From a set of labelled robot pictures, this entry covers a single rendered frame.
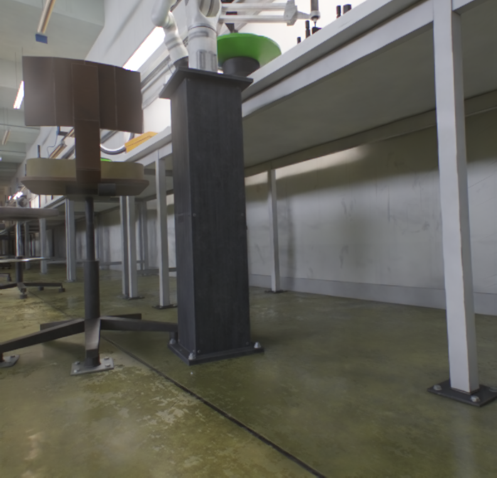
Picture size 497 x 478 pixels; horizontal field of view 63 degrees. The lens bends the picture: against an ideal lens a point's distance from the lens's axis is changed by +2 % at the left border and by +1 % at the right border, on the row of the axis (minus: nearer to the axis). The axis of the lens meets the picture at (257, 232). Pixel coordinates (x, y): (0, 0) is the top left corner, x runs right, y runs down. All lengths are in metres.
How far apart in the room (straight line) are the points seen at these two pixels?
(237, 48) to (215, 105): 0.34
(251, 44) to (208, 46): 0.22
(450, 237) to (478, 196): 0.99
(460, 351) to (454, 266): 0.18
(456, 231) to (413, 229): 1.14
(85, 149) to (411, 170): 1.47
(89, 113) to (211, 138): 0.36
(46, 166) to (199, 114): 0.49
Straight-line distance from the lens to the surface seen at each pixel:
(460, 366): 1.00
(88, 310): 1.54
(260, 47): 1.58
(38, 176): 1.38
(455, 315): 0.98
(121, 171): 1.39
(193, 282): 1.19
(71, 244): 4.55
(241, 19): 2.16
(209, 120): 1.26
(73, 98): 1.35
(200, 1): 1.48
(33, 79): 1.40
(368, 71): 1.45
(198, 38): 1.41
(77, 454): 0.82
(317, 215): 2.51
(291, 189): 2.70
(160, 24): 1.86
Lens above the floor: 0.34
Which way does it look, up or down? 1 degrees up
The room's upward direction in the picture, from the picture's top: 2 degrees counter-clockwise
